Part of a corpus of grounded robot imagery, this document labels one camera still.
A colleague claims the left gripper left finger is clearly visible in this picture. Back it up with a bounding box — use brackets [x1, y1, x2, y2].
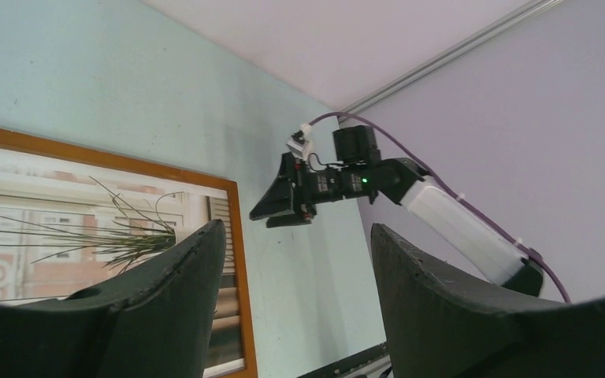
[0, 220, 225, 377]

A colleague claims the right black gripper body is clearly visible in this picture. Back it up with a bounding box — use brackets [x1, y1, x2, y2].
[295, 125, 380, 214]

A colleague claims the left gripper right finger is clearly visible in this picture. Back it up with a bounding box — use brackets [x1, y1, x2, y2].
[371, 224, 605, 377]

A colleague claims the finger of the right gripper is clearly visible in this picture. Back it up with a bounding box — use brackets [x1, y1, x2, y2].
[249, 152, 299, 221]
[265, 214, 313, 228]

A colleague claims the plant photo print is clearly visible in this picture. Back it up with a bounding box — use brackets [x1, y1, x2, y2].
[0, 142, 246, 378]

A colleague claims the wooden picture frame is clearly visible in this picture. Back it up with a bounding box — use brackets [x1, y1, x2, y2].
[0, 128, 257, 377]

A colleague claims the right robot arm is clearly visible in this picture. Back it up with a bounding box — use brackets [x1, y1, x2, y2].
[249, 125, 544, 296]

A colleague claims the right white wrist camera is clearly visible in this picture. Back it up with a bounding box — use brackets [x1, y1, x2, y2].
[286, 124, 314, 161]

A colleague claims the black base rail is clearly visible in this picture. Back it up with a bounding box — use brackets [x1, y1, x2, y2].
[299, 343, 388, 378]

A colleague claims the right aluminium corner post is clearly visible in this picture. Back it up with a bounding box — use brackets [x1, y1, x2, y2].
[337, 0, 565, 118]

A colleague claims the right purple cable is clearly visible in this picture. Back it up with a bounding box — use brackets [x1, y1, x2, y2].
[307, 111, 572, 305]

